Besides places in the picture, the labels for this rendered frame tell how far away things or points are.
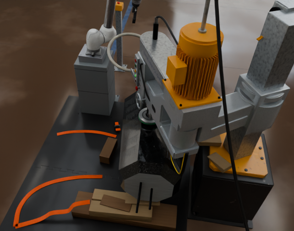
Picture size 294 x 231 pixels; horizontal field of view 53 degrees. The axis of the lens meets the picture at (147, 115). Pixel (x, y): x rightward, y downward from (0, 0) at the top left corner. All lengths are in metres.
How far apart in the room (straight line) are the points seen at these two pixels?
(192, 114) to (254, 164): 1.16
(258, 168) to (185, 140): 0.92
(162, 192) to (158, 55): 1.24
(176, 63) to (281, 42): 0.71
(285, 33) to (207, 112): 0.65
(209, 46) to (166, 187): 1.49
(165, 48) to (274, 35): 0.74
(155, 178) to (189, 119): 0.95
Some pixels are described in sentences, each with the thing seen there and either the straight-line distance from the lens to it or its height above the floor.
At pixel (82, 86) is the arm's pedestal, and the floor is 0.47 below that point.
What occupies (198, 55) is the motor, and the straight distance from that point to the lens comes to 1.57.
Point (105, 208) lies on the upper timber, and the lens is 2.97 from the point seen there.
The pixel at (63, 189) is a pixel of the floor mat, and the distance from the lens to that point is 3.38.
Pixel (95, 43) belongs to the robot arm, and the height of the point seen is 1.03.
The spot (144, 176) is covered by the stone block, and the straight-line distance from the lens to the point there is 2.55.
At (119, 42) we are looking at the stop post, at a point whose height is 0.49.
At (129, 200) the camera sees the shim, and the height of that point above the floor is 0.22.
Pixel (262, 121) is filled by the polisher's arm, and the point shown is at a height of 1.32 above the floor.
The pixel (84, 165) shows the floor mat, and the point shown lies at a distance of 3.52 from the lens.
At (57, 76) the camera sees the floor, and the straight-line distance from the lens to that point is 4.85.
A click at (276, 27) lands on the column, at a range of 2.01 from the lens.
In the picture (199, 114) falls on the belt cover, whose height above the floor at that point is 1.64.
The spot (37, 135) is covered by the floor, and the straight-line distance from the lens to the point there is 3.96.
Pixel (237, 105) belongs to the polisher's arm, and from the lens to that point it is 2.17.
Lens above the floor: 2.82
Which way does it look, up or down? 44 degrees down
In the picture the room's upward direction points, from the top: 3 degrees clockwise
